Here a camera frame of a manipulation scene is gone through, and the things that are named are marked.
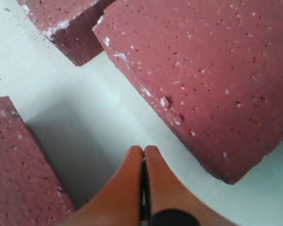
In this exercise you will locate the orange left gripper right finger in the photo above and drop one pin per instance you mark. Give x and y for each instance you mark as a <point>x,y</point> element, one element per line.
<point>171,203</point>

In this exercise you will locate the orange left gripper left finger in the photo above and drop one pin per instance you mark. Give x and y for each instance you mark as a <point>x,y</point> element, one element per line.
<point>118,203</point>

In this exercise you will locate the red brick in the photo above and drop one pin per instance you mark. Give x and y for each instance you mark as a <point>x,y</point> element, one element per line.
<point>68,25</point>
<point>30,192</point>

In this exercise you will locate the red brick diagonal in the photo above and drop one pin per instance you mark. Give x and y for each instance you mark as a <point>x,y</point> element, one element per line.
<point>211,69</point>

